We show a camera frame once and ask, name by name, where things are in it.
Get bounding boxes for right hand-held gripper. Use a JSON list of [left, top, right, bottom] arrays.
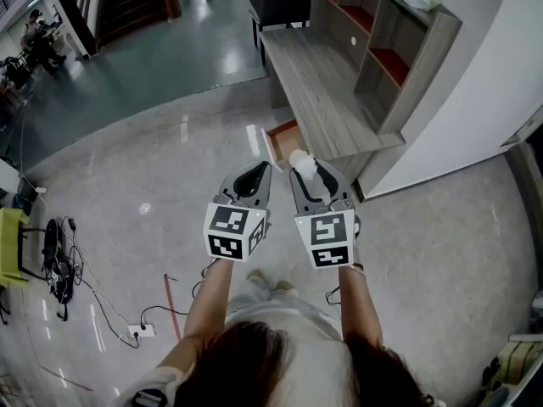
[[288, 159, 361, 270]]

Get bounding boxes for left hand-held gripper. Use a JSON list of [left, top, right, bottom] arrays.
[[202, 160, 273, 264]]

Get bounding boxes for white fluffy small item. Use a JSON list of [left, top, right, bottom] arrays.
[[288, 149, 320, 182]]

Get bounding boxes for wooden desk drawer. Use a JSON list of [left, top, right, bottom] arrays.
[[260, 119, 316, 174]]

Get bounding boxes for person's right forearm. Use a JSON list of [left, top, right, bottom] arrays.
[[337, 265, 385, 349]]

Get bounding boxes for person's left forearm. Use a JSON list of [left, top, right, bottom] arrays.
[[159, 257, 235, 372]]

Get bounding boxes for grey wooden desk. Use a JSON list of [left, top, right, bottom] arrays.
[[258, 25, 408, 203]]

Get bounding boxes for person's grey trousers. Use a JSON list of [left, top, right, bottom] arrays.
[[227, 276, 340, 341]]

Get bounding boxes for red floor strip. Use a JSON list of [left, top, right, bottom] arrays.
[[163, 273, 184, 343]]

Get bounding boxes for person's white shirt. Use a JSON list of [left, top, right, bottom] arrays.
[[114, 302, 355, 407]]

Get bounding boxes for wooden shelf unit red insides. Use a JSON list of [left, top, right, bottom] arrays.
[[311, 0, 464, 137]]

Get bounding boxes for white power strip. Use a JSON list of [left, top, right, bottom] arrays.
[[126, 323, 158, 339]]

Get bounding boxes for black chair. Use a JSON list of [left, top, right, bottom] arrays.
[[248, 0, 314, 66]]

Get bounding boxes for black equipment pile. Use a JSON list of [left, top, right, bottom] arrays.
[[41, 215, 82, 322]]

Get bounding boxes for dark wooden staircase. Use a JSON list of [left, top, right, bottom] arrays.
[[95, 0, 184, 48]]

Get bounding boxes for yellow-green chair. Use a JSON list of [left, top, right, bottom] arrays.
[[0, 207, 46, 290]]

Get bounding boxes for black shoe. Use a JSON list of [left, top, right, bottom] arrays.
[[480, 355, 502, 393]]

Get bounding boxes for stack of cardboard boxes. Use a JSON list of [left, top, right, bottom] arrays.
[[495, 332, 543, 386]]

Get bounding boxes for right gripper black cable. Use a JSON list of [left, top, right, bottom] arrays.
[[324, 284, 343, 308]]

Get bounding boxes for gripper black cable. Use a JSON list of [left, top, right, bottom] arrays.
[[324, 284, 343, 308], [191, 257, 220, 300]]

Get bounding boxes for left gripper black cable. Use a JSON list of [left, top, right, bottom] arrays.
[[191, 257, 220, 300]]

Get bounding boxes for black floor cable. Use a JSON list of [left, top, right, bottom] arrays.
[[71, 269, 190, 349]]

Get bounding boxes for black shoulder strap buckle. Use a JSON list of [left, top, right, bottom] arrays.
[[130, 387, 167, 407]]

